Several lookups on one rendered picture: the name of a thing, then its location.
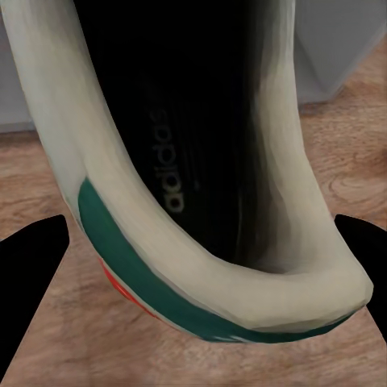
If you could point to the gym shoe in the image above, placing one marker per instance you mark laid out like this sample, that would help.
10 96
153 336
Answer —
172 128

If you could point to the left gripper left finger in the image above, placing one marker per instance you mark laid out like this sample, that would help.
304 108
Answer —
28 261

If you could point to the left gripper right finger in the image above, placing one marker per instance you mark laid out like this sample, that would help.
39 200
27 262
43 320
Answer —
368 243

